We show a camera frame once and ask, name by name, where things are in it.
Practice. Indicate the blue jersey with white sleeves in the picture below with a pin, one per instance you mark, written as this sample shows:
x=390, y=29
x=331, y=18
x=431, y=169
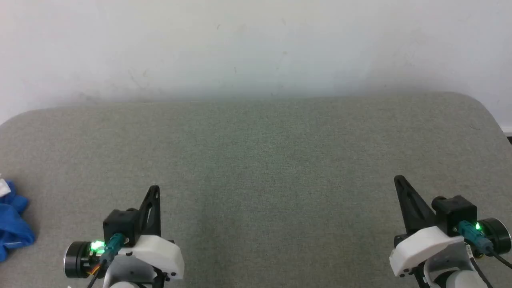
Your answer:
x=14, y=228

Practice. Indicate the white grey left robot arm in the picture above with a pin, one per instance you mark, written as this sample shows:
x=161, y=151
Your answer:
x=128, y=276

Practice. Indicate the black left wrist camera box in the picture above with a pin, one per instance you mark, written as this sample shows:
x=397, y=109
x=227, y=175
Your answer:
x=120, y=226

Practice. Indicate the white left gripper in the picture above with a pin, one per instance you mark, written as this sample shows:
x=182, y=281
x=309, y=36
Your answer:
x=160, y=254

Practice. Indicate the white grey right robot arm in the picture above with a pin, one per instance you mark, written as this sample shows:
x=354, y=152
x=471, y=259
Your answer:
x=452, y=268

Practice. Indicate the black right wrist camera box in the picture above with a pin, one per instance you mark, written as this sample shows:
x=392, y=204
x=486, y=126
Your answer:
x=454, y=212

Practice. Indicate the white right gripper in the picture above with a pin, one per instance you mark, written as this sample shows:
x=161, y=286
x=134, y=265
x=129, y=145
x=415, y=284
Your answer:
x=424, y=246

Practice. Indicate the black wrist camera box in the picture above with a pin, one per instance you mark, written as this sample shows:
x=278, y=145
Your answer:
x=120, y=226
x=454, y=212

